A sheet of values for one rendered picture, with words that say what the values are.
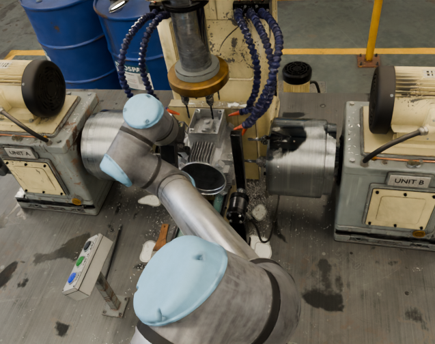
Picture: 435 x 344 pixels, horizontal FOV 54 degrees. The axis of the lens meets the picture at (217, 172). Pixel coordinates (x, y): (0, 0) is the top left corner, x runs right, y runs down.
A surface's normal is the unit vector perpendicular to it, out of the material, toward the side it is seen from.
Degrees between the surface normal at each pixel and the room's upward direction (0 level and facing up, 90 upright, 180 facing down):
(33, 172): 90
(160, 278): 37
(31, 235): 0
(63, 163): 89
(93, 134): 32
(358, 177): 89
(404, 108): 68
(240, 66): 90
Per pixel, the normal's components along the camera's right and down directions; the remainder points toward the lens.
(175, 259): -0.68, -0.57
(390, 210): -0.20, 0.73
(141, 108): -0.16, -0.29
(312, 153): -0.22, -0.06
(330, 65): -0.11, -0.68
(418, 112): -0.23, 0.51
